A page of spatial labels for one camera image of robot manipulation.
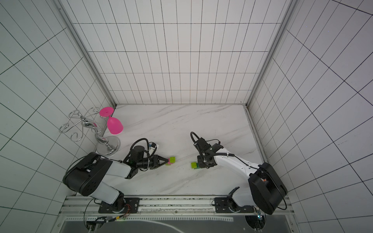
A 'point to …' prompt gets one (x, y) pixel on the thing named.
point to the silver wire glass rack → (92, 119)
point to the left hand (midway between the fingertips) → (165, 163)
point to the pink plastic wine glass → (114, 125)
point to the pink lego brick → (168, 161)
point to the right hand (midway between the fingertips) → (202, 160)
